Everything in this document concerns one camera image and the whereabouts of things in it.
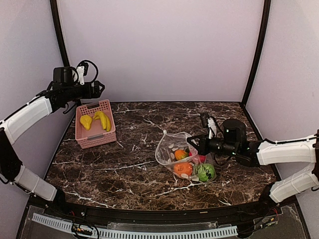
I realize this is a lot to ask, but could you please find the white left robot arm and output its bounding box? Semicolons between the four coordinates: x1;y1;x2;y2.
0;81;105;217

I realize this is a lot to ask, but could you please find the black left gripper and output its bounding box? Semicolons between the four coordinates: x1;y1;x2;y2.
64;80;105;101

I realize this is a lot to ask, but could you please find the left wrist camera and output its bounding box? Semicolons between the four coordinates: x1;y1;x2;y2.
52;61;89;87

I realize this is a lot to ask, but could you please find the orange fake fruit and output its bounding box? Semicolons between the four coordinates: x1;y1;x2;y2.
173;162;193;178

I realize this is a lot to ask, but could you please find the green fake watermelon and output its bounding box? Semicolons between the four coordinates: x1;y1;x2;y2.
195;163;216;182

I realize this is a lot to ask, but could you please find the black front rail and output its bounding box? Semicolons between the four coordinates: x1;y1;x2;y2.
38;199;276;228

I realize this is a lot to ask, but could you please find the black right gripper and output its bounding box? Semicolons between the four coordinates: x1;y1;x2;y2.
187;132;239;156

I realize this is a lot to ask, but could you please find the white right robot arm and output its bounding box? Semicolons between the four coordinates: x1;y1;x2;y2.
187;129;319;216

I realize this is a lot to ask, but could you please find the pink fake fruit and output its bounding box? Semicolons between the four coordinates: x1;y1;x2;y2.
194;155;206;163

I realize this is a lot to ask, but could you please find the black frame post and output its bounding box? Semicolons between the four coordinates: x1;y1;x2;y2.
49;0;71;67
241;0;271;108

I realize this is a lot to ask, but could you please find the yellow fake lemon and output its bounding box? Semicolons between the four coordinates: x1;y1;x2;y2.
80;115;93;130

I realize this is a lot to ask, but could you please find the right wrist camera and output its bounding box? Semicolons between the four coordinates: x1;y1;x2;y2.
200;112;247;150

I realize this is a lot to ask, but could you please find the black frame post left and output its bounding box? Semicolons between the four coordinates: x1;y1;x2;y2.
49;0;71;67

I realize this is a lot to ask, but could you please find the clear zip top bag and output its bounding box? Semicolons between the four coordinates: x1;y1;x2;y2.
155;131;217;184

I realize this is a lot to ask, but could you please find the yellow fake banana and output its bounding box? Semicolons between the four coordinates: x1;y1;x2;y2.
93;111;112;132

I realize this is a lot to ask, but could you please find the pink perforated plastic basket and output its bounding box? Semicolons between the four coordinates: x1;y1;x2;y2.
75;100;117;149

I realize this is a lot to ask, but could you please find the black frame post right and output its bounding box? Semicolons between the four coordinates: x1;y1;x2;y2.
241;0;271;108

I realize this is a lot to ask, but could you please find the white slotted cable duct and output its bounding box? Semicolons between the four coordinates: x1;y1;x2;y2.
31;213;238;239

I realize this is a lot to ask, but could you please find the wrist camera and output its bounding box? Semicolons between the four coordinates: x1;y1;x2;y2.
200;112;247;150
52;61;89;87

